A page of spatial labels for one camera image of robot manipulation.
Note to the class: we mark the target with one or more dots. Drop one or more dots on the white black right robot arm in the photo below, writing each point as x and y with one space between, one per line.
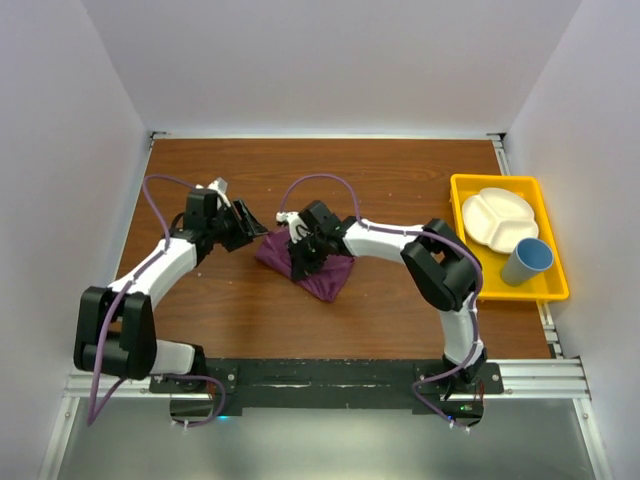
445 272

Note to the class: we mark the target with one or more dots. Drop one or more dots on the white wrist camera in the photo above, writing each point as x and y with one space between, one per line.
219 186
296 226

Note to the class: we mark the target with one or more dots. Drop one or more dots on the yellow plastic tray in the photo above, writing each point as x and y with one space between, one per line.
548 286

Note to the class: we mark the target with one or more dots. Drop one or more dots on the blue plastic cup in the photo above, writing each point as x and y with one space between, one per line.
530 257

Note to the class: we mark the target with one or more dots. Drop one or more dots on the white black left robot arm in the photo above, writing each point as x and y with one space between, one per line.
116 332

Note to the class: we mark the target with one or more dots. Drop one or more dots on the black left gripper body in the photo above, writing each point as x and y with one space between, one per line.
228 230

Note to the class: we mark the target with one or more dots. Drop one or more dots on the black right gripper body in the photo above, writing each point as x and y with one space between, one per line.
310 253

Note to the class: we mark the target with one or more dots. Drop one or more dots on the white divided plate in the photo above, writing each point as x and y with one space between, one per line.
498 219

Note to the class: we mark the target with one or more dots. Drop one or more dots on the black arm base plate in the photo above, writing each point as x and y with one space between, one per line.
243 384

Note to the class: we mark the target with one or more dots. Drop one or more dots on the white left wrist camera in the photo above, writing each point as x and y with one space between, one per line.
219 186

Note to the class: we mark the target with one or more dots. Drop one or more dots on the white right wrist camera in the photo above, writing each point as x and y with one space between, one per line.
296 226

